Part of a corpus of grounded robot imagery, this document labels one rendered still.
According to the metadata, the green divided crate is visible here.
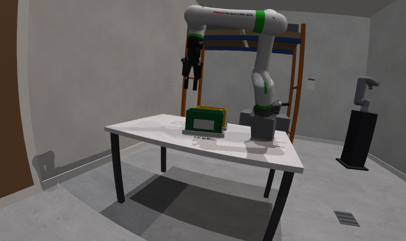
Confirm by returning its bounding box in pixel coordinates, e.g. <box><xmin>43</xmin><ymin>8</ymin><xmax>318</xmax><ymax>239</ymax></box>
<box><xmin>185</xmin><ymin>108</ymin><xmax>223</xmax><ymax>134</ymax></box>

